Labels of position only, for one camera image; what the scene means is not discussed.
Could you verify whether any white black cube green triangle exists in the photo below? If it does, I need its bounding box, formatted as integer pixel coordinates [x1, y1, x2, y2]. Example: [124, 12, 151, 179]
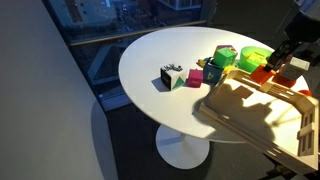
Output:
[159, 63, 187, 91]

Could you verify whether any green translucent bowl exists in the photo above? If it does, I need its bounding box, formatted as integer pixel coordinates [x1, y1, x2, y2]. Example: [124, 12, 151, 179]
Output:
[239, 45, 274, 74]

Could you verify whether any pink toy cube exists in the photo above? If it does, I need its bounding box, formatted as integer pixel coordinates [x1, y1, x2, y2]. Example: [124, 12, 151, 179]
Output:
[186, 68, 204, 89]

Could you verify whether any white table pedestal base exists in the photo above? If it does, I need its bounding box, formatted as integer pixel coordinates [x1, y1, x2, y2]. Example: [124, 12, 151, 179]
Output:
[155, 123, 211, 170]

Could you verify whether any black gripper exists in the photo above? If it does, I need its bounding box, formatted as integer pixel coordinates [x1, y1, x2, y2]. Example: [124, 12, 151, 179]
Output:
[264, 12, 320, 73]

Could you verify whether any small red-orange ball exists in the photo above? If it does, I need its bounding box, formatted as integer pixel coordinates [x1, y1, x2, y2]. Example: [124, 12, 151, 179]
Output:
[298, 88, 313, 98]

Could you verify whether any green toy cube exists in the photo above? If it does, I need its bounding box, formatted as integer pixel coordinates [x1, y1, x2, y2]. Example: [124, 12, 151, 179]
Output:
[212, 47, 239, 69]

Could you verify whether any yellow toy block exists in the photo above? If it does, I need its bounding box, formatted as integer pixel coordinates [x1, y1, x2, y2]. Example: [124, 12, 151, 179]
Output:
[247, 51, 270, 65]

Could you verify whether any brass window rail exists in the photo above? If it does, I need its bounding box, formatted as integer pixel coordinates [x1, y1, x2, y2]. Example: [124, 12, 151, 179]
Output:
[69, 19, 208, 47]

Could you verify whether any blue cube with green letter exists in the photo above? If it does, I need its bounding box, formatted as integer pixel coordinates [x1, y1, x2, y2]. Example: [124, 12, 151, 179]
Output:
[202, 61, 225, 86]

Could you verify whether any purple toy cube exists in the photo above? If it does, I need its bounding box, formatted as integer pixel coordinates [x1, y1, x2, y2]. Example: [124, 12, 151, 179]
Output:
[214, 44, 238, 54]

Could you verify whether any red tomato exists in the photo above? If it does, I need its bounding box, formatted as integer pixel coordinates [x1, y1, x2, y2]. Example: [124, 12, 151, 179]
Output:
[271, 73, 297, 89]

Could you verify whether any light wooden slatted box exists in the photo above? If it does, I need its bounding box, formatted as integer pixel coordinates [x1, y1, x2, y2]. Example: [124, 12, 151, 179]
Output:
[198, 68, 320, 175]

